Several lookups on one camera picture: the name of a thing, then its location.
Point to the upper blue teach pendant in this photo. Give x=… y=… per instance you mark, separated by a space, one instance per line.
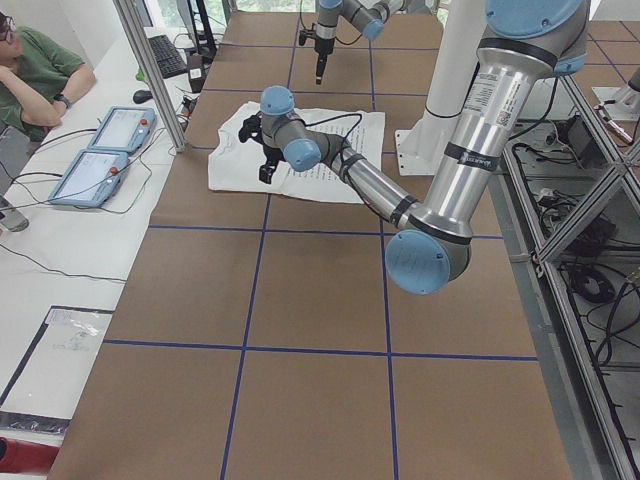
x=124 y=129

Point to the aluminium frame post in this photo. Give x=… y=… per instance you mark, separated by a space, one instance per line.
x=135 y=33

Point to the black keyboard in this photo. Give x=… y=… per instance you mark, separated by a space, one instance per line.
x=167 y=56

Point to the lower blue teach pendant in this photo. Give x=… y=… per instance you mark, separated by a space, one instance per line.
x=91 y=179

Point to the white long-sleeve printed shirt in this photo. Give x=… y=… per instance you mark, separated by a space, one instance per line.
x=234 y=166

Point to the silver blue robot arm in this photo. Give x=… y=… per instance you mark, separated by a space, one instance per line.
x=523 y=42
x=368 y=21

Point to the person in green shirt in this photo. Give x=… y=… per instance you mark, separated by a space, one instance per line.
x=40 y=80

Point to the blue teach pendant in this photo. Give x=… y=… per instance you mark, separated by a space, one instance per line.
x=91 y=179
x=124 y=129

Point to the black computer mouse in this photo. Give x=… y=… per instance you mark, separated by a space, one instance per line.
x=142 y=96

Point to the clear plastic document sleeve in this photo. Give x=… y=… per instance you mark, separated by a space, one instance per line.
x=43 y=392

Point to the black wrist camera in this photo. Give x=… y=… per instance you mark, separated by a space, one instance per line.
x=251 y=130

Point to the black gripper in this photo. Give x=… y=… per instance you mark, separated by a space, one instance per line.
x=271 y=154
x=321 y=46

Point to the white camera mast pedestal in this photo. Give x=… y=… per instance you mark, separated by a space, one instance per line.
x=420 y=149

